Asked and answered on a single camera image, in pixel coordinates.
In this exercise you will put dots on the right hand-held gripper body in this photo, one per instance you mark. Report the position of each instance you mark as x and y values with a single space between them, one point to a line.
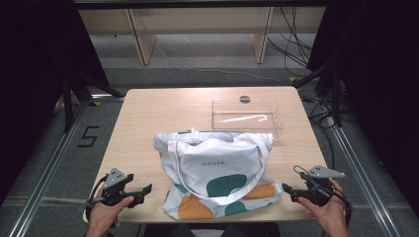
318 187

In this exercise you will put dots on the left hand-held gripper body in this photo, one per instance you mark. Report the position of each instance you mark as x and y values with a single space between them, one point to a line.
113 189

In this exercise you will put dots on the white tote bag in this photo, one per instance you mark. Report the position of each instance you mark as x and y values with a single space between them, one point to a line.
210 154

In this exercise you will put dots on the clear plastic box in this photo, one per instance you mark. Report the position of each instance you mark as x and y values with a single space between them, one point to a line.
245 120

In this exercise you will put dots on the person's left hand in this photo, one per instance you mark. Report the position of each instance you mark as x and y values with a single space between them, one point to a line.
105 215

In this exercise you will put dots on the person's right hand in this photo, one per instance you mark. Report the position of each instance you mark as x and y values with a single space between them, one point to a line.
329 214

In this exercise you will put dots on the black metal stand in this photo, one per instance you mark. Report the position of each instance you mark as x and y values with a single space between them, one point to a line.
70 98
335 95

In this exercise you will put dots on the dark round table sticker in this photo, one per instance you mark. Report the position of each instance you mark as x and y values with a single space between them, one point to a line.
245 99

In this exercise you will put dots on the wooden shelf unit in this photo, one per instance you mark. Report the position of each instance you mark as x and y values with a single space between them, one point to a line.
197 23

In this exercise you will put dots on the aluminium floor rail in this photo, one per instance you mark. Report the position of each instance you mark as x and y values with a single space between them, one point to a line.
49 171
362 177

